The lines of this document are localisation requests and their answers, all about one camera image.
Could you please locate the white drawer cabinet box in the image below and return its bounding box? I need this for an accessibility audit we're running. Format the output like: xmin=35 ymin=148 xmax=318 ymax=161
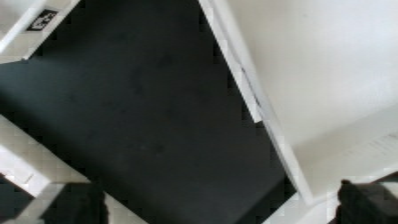
xmin=197 ymin=0 xmax=398 ymax=224

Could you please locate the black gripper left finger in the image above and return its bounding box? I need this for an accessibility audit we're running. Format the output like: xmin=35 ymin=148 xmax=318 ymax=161
xmin=41 ymin=183 xmax=108 ymax=224

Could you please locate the white drawer with knob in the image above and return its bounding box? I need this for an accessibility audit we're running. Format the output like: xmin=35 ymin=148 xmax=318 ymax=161
xmin=0 ymin=0 xmax=81 ymax=64

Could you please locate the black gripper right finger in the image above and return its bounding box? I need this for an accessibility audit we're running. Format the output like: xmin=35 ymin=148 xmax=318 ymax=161
xmin=335 ymin=180 xmax=398 ymax=224

